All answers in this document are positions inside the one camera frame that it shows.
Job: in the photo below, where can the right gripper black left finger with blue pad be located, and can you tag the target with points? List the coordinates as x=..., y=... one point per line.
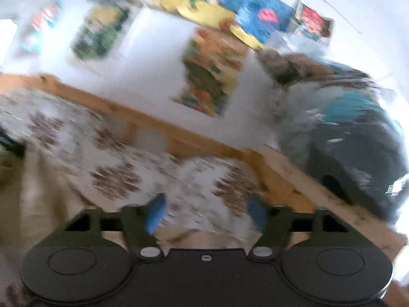
x=137, y=224

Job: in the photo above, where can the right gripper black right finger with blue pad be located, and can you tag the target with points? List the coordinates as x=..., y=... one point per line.
x=277, y=224

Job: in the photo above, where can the beige garment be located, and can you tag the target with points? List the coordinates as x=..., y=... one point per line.
x=205, y=200

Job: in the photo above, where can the teal clothes pile in bag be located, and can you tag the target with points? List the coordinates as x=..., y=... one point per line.
x=332, y=123

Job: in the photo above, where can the floral patterned bedspread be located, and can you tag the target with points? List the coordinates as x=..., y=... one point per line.
x=74, y=161

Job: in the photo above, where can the wooden bed frame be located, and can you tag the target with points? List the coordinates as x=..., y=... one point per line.
x=285, y=183

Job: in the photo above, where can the colourful landscape wall poster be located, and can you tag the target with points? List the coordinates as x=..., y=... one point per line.
x=212, y=62

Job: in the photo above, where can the green yellow wall poster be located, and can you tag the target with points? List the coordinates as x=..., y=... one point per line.
x=100, y=31

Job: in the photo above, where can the blue yellow wall poster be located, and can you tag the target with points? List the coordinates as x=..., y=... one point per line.
x=251, y=21

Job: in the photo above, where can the red blue small wall picture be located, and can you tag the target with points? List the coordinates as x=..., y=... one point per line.
x=42, y=22

